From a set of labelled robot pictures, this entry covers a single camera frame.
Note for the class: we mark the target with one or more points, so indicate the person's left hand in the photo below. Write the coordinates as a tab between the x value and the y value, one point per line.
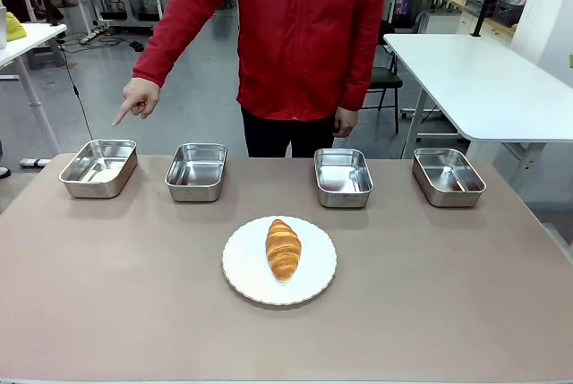
347	122

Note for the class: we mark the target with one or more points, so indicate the person's right hand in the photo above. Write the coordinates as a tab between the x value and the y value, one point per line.
141	96

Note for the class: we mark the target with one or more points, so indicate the stainless steel rectangular container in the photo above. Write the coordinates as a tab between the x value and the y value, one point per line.
343	177
99	168
196	172
447	176

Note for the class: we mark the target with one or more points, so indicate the white cylindrical container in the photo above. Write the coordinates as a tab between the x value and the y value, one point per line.
2	28

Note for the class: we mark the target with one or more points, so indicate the black folding chair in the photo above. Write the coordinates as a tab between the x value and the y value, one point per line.
385	82

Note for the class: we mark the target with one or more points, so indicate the person's black trousers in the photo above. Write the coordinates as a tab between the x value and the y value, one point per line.
277	138

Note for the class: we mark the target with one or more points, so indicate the white power strip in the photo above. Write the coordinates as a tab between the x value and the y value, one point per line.
89	37

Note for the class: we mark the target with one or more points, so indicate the person's left red-sleeved arm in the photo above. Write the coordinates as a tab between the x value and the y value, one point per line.
365	39

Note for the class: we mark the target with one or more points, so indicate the person's red-sleeved arm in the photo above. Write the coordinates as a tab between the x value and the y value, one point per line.
365	39
188	17

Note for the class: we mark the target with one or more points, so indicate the person's right red-sleeved arm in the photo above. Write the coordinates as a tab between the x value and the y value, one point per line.
188	17

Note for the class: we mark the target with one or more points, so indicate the person's red jacket torso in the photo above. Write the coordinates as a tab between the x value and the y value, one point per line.
300	35

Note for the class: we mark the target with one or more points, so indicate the white desk with leg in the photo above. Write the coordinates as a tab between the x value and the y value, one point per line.
27	48

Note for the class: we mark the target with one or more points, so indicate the golden brown croissant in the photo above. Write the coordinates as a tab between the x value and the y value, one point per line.
283	247

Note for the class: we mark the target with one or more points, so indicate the large white table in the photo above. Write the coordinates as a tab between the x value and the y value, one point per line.
483	79

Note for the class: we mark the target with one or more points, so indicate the yellow cloth object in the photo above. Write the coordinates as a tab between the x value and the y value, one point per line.
13	28

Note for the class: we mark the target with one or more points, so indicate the white scalloped plate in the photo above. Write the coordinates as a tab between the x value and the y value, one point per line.
250	263

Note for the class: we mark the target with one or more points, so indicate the black plastic crate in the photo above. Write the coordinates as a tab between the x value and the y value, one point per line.
508	10

